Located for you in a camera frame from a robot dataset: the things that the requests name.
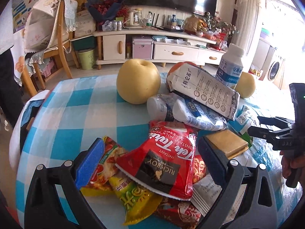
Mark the green white small pouch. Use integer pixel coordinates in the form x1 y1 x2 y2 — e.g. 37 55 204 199
229 105 259 148

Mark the red milk tea packet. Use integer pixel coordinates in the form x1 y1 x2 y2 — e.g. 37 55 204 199
115 120 198 201

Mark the yellow snack bag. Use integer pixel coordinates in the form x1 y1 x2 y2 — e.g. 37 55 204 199
81 136 163 226

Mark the white milk carton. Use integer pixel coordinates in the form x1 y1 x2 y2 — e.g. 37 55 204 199
166 62 240 120

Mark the crushed white blue bottle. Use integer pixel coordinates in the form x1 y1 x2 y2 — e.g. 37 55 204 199
147 93 227 131

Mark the red crinkled wrapper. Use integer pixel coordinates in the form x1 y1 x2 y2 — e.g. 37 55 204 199
153 155 207 228

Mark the right hand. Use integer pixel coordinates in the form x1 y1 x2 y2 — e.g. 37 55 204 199
280 150 304 179

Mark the white printed paper sheet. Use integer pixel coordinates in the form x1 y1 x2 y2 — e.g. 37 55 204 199
190 174 247 224

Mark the yellow pear right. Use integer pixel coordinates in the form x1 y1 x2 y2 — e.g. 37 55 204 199
235 72 256 98

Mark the yellow pear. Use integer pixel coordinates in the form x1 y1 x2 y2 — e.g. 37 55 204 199
235 72 256 98
116 59 161 104

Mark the white washing machine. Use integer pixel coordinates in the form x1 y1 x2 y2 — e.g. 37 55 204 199
259 46 284 89

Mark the white yogurt drink bottle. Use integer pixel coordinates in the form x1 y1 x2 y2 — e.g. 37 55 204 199
215 44 244 90

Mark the yellow pear left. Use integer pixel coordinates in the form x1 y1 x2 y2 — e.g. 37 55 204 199
116 59 161 104

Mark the person in white jacket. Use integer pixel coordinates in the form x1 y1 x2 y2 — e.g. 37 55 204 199
0 0 24 127

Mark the red apple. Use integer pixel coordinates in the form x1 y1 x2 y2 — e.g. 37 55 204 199
167 61 197 76

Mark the green waste bin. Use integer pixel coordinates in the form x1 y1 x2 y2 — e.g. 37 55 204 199
78 49 96 70

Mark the cream tv cabinet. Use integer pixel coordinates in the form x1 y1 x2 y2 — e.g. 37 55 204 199
94 29 224 68

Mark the pink storage box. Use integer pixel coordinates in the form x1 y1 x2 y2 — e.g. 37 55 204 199
132 35 153 60

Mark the wooden chair with cover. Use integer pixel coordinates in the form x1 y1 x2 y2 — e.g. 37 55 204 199
24 0 80 90

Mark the electric glass kettle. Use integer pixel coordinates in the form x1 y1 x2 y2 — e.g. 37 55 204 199
126 8 143 28

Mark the white lace covered column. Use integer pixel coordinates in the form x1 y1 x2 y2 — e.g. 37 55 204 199
233 0 266 64

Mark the dark flower bouquet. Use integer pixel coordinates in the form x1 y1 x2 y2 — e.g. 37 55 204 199
85 0 128 31

